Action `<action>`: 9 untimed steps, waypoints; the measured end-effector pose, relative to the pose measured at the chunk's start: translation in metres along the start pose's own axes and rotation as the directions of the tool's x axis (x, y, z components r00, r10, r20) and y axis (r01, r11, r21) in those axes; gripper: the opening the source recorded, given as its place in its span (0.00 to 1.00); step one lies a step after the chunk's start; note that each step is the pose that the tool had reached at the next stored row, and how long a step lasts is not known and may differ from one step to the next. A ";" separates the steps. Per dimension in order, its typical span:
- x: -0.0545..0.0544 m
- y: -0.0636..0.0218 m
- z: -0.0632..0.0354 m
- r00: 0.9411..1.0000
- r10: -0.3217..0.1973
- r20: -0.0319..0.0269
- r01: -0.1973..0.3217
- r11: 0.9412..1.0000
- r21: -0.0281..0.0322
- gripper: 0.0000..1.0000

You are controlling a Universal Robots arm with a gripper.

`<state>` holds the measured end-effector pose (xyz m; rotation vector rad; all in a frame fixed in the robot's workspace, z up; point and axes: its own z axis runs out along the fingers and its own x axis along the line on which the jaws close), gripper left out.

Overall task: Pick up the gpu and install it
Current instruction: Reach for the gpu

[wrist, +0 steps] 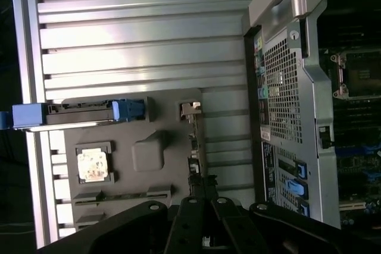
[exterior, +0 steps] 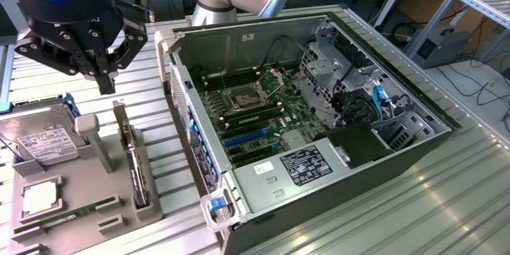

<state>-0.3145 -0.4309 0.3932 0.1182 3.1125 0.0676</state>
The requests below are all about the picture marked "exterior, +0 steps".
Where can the metal socket cover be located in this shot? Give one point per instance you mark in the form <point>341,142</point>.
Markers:
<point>274,71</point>

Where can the silver power supply unit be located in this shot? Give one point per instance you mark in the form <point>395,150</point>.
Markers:
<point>259,189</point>

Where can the silver perforated drive cage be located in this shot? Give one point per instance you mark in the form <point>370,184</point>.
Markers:
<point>318,70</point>

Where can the silver finned chipset heatsink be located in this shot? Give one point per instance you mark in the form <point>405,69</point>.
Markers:
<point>296,141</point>

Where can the thin metal locking lever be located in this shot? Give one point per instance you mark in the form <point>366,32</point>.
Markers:
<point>224,81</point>

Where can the CPU socket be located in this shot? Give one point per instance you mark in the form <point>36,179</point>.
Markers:
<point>243,98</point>

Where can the green RAM stick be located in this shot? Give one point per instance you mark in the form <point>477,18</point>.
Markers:
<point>67,214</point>

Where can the aluminium frame rack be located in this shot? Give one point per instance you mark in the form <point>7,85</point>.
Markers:
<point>478,1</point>

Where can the black slot with blue latch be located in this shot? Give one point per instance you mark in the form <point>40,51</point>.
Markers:
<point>251,151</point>

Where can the black expansion slot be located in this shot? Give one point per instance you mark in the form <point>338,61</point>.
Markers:
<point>255,158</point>

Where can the grey parts rack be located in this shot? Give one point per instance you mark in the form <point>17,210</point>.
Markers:
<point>79,183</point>

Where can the silver disk bay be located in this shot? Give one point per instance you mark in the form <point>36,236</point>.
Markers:
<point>414,126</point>

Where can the black RAM slot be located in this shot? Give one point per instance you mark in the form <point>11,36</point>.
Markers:
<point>231,77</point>
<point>228,70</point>
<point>232,81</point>
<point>248,109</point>
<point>230,74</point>
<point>252,117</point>
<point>255,121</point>
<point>251,113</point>

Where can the graphics card with metal bracket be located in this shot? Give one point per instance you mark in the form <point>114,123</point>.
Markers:
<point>138,171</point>

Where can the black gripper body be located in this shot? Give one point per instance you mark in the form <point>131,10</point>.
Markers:
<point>67,4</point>

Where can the open black PC case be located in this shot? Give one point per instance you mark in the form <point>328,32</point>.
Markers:
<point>358,183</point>

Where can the black plastic air shroud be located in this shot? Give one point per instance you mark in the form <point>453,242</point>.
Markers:
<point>354,144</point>

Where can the silver CPU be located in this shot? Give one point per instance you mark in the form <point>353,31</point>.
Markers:
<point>40,198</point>

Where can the blue disk caddy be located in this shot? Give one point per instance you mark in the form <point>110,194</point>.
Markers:
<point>71,102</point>

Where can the silver hard disk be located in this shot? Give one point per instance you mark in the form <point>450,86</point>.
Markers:
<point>44,135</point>

